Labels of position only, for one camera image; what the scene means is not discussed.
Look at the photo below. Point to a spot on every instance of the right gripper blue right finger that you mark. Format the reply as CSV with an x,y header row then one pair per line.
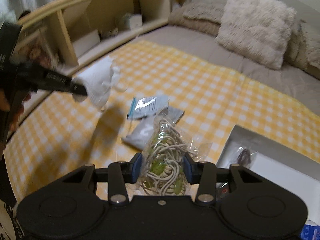
x,y
190,169

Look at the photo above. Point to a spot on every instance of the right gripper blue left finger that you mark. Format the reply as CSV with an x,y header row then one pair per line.
x,y
134,167

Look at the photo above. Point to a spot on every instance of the bag of green-white cables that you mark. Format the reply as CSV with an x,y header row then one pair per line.
x,y
162,171

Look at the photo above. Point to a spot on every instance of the grey disposable seat cushion pouch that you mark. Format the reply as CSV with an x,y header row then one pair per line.
x,y
142,133

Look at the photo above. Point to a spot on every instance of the light blue printed sachet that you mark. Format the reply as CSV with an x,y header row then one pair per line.
x,y
147,106

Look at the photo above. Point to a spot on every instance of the white cloth item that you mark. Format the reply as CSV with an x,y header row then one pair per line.
x,y
98,80

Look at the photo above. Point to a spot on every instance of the teddy bear display box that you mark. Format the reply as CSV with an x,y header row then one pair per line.
x,y
36,48

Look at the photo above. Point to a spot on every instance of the yellow white checkered blanket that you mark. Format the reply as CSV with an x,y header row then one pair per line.
x,y
61,134

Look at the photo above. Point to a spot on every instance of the white flat box on shelf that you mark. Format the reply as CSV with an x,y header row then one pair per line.
x,y
85,43

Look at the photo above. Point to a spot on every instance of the wooden headboard shelf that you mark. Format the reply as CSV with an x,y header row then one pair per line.
x,y
68,20

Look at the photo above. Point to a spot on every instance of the white shallow box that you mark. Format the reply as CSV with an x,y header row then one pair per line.
x,y
277,163

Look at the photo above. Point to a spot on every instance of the white tissue box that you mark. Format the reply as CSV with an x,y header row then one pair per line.
x,y
130,21

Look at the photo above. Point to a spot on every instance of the grey bed sheet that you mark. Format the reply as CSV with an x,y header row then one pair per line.
x,y
289,80

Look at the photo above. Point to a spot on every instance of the blue patterned packet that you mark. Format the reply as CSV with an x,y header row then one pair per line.
x,y
310,232

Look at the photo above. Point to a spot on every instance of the beige folded fluffy blanket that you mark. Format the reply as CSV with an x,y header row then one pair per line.
x,y
199,15

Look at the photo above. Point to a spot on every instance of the fluffy white square pillow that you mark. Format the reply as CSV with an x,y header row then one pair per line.
x,y
257,29

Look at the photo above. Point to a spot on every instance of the beige long pillow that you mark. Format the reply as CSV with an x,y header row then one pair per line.
x,y
303,48

